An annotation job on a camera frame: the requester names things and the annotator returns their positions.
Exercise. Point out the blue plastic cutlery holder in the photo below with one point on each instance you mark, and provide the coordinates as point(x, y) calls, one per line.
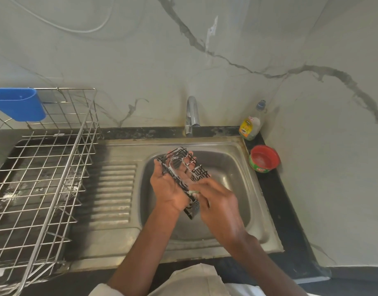
point(19, 104)

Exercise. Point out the stainless steel sink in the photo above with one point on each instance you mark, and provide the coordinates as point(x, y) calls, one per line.
point(115, 225)

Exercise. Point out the person's right hand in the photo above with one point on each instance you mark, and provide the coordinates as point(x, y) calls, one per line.
point(221, 212)

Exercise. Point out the clear dish soap bottle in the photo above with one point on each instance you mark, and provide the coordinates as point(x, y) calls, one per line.
point(252, 126)

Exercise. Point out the person's left hand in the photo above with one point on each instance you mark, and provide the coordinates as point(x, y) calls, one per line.
point(169, 191)

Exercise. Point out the red dish soap tub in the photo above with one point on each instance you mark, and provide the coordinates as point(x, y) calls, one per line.
point(264, 158)

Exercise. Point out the person's left thumb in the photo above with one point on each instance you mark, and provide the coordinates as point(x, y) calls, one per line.
point(160, 173)

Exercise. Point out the white shirt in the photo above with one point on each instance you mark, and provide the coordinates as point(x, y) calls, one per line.
point(189, 283)

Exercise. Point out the person's left forearm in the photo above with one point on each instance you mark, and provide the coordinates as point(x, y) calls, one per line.
point(142, 255)

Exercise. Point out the person's right fingers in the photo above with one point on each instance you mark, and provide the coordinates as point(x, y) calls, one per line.
point(204, 191)

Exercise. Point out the green scrub sponge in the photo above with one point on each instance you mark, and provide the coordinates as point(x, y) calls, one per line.
point(194, 193)

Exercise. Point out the chrome faucet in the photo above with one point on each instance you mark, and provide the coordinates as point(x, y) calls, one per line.
point(192, 117)

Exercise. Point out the black drip tray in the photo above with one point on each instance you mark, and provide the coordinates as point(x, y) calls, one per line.
point(33, 195)

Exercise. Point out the person's right forearm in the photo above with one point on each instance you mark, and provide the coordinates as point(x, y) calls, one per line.
point(263, 268)

